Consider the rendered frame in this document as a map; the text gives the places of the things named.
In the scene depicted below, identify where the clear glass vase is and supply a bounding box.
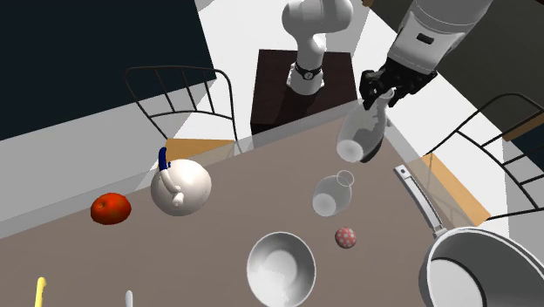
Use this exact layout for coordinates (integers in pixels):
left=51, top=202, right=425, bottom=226
left=335, top=87, right=393, bottom=164
left=311, top=169, right=356, bottom=218

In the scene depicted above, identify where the dark brown robot stand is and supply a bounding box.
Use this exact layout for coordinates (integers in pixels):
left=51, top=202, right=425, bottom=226
left=249, top=48, right=358, bottom=136

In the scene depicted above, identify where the red white-dotted ball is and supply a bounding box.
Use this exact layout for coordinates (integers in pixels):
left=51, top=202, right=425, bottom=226
left=334, top=226, right=357, bottom=250

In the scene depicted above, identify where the grey frying pan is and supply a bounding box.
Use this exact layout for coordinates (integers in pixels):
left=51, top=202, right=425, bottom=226
left=392, top=164, right=544, bottom=307

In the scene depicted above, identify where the white bowl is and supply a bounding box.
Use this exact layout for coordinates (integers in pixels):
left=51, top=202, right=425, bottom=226
left=246, top=230, right=317, bottom=307

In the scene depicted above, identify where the white round figure blue cap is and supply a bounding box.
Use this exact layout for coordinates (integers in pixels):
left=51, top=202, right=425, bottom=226
left=149, top=146, right=213, bottom=217

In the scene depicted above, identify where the red apple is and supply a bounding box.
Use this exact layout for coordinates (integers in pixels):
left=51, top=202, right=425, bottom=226
left=90, top=192, right=133, bottom=226

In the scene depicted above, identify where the black wire chair wooden seat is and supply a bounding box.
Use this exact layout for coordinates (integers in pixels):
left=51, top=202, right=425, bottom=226
left=418, top=92, right=544, bottom=229
left=124, top=65, right=240, bottom=172

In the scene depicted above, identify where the yellow handle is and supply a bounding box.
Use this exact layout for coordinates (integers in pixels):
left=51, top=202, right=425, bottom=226
left=34, top=276, right=48, bottom=307

